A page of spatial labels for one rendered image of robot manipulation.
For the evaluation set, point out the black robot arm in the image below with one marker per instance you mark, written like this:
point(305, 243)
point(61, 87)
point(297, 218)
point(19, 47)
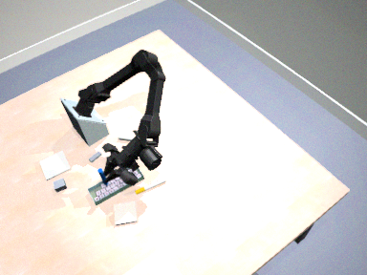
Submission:
point(150, 124)

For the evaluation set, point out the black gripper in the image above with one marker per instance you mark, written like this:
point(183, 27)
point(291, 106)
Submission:
point(122, 160)

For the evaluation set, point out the blue stylus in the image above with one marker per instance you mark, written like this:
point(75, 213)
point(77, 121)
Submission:
point(102, 175)

